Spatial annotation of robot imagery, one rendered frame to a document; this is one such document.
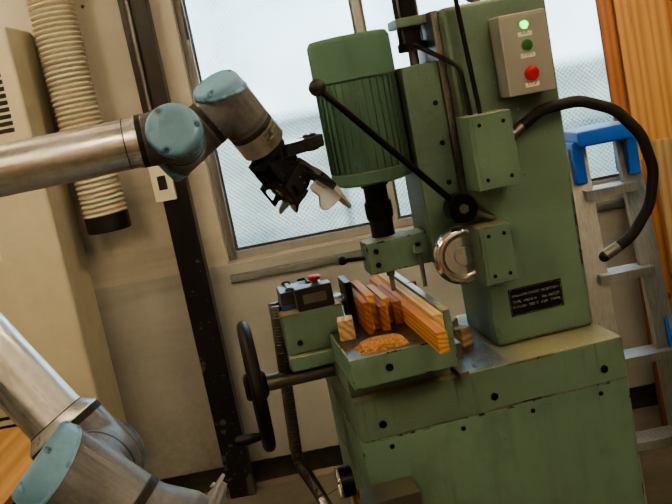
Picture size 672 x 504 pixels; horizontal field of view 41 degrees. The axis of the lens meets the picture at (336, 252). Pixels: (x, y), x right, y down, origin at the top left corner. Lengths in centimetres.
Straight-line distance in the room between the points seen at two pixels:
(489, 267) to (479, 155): 22
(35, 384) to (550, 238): 107
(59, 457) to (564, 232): 112
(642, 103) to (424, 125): 151
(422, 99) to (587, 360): 64
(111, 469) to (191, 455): 207
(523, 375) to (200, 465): 192
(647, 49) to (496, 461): 181
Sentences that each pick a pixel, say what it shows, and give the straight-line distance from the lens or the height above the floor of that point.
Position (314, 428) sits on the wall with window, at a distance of 350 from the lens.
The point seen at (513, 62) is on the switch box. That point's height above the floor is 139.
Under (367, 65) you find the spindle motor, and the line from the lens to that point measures 188.
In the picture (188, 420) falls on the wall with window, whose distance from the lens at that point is 352.
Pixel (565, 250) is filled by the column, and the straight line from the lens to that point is 200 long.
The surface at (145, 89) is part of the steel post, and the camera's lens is 322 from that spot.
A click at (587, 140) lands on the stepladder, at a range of 264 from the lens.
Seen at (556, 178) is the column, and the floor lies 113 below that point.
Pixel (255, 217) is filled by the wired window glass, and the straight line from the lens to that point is 338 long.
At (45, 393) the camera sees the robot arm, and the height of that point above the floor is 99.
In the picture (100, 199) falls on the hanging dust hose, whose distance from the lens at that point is 318.
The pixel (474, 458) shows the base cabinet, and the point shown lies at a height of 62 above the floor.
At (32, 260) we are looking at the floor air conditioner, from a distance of 316.
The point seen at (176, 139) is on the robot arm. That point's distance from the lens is 151.
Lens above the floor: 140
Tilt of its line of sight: 10 degrees down
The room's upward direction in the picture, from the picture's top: 11 degrees counter-clockwise
